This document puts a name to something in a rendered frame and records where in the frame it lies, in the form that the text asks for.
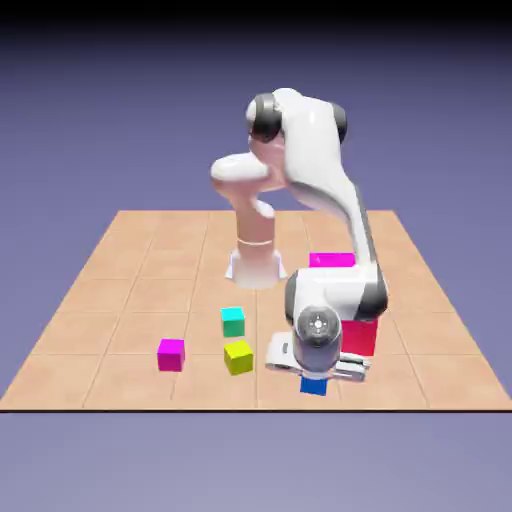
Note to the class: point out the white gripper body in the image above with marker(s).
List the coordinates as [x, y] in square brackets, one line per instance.
[280, 352]

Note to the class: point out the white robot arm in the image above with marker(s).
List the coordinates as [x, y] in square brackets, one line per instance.
[316, 160]

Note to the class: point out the small yellow cube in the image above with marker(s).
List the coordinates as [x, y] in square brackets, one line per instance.
[238, 358]

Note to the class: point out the small blue cube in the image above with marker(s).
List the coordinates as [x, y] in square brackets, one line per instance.
[313, 386]

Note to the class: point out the small cyan cube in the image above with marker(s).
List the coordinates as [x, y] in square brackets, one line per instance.
[233, 322]

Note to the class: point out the small magenta cube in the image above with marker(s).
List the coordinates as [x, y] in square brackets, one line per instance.
[170, 355]

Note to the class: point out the large pink box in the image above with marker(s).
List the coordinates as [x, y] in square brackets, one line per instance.
[359, 336]

